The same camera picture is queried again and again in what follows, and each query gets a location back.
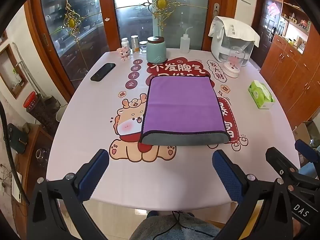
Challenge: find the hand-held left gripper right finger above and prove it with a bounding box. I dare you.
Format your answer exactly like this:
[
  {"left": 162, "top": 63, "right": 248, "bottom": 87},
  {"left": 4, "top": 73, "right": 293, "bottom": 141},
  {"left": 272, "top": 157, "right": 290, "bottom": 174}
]
[{"left": 212, "top": 149, "right": 294, "bottom": 240}]

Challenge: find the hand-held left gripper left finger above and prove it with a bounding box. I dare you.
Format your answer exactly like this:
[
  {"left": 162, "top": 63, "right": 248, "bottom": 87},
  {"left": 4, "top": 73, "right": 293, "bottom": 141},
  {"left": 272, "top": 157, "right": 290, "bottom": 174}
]
[{"left": 26, "top": 149, "right": 110, "bottom": 240}]

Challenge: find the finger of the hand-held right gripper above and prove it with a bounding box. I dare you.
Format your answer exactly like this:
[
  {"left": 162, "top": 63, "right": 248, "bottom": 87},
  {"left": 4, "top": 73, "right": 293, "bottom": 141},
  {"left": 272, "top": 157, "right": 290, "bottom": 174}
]
[
  {"left": 265, "top": 147, "right": 304, "bottom": 181},
  {"left": 294, "top": 139, "right": 320, "bottom": 166}
]

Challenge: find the purple and grey towel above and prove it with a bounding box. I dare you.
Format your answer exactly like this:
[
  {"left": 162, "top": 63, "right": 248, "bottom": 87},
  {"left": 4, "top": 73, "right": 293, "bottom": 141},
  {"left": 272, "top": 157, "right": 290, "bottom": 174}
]
[{"left": 139, "top": 76, "right": 231, "bottom": 147}]

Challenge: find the cardboard box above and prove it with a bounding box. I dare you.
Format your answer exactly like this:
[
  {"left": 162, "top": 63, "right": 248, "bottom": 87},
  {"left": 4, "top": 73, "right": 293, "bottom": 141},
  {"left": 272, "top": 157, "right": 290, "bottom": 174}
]
[{"left": 291, "top": 121, "right": 320, "bottom": 151}]

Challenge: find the pink printed tablecloth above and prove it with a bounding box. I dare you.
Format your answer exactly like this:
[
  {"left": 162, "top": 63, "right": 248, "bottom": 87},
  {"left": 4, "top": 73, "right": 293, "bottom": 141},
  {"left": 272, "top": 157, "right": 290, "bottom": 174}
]
[{"left": 46, "top": 47, "right": 300, "bottom": 208}]

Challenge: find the round glass jar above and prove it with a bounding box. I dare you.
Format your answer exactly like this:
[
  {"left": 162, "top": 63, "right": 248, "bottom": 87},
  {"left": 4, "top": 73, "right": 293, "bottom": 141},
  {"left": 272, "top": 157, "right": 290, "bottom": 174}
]
[{"left": 35, "top": 148, "right": 49, "bottom": 167}]

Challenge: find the wooden side table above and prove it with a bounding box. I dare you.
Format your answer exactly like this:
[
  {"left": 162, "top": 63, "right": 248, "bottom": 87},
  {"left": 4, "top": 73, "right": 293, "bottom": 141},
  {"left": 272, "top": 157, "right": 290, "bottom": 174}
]
[{"left": 7, "top": 122, "right": 54, "bottom": 232}]

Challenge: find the green tissue pack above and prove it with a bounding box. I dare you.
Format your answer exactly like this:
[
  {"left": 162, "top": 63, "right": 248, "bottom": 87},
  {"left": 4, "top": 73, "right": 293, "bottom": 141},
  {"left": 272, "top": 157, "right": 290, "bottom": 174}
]
[{"left": 248, "top": 80, "right": 276, "bottom": 110}]

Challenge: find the person's grey fleece clothing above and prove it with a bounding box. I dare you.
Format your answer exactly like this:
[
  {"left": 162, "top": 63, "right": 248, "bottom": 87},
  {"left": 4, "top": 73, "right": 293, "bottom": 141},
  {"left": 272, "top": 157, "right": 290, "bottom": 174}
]
[{"left": 128, "top": 213, "right": 223, "bottom": 240}]

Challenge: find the red lidded storage jar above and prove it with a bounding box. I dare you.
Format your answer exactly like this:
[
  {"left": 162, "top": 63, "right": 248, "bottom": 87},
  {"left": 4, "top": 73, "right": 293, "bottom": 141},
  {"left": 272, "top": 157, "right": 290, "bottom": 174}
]
[{"left": 23, "top": 91, "right": 54, "bottom": 136}]

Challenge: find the black smartphone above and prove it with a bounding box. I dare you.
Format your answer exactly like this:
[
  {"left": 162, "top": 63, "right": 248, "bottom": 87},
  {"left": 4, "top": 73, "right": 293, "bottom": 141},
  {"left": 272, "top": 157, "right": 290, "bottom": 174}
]
[{"left": 90, "top": 63, "right": 116, "bottom": 82}]

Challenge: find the glass dome with pink figure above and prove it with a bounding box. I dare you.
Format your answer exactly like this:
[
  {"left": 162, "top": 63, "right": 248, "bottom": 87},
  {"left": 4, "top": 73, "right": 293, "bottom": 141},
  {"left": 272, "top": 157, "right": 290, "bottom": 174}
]
[{"left": 223, "top": 46, "right": 244, "bottom": 78}]

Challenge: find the wood framed glass door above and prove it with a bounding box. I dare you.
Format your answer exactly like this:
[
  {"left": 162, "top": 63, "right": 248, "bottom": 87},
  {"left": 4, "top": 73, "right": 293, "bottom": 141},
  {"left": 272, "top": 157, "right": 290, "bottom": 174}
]
[
  {"left": 97, "top": 0, "right": 238, "bottom": 53},
  {"left": 24, "top": 0, "right": 111, "bottom": 102}
]

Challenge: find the pink deer figurine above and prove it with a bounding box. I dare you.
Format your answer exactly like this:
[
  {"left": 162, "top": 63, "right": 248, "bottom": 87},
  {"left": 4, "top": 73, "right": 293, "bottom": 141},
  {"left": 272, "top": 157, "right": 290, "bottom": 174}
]
[{"left": 117, "top": 46, "right": 132, "bottom": 61}]

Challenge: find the white water dispenser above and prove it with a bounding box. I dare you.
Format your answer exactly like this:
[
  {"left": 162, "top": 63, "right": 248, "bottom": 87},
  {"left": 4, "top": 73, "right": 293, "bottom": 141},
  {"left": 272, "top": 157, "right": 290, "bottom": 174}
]
[{"left": 210, "top": 17, "right": 253, "bottom": 67}]

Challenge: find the dark wooden entrance door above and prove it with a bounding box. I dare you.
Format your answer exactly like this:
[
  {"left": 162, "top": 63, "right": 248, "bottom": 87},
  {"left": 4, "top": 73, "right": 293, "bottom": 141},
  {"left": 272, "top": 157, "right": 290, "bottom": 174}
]
[{"left": 251, "top": 0, "right": 283, "bottom": 68}]

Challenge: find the white cloth cover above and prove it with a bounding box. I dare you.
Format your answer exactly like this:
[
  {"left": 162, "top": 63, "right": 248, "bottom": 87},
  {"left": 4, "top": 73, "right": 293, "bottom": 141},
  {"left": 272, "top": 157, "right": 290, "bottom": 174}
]
[{"left": 208, "top": 15, "right": 261, "bottom": 48}]

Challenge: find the glass jar with orange contents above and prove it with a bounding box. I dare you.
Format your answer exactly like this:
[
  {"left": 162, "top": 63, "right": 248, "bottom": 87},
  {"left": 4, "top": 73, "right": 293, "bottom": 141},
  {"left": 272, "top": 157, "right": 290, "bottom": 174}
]
[{"left": 131, "top": 35, "right": 140, "bottom": 53}]

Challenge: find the teal ceramic canister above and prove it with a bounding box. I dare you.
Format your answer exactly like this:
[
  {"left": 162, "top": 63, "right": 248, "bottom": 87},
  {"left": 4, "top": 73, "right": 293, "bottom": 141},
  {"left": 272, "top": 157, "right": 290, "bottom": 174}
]
[{"left": 146, "top": 36, "right": 168, "bottom": 64}]

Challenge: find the clear squeeze wash bottle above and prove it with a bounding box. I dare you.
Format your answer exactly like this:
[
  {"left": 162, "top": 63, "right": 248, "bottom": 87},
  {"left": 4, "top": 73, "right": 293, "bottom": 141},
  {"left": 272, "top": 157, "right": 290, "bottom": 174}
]
[{"left": 180, "top": 26, "right": 194, "bottom": 54}]

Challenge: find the gold door ornament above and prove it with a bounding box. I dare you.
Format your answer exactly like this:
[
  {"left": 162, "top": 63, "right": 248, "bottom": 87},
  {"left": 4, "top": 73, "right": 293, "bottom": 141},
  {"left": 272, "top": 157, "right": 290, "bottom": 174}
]
[
  {"left": 142, "top": 0, "right": 181, "bottom": 31},
  {"left": 61, "top": 2, "right": 85, "bottom": 41}
]

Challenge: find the black cable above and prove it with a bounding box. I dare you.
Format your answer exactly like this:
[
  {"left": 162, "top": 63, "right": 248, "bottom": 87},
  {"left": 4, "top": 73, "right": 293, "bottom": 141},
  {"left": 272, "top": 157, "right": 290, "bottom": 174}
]
[{"left": 152, "top": 210, "right": 186, "bottom": 240}]

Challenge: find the wooden wall cabinet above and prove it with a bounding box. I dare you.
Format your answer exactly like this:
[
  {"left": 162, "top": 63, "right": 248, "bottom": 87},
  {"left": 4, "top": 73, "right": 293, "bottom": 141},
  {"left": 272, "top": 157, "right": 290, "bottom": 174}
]
[{"left": 260, "top": 0, "right": 320, "bottom": 128}]

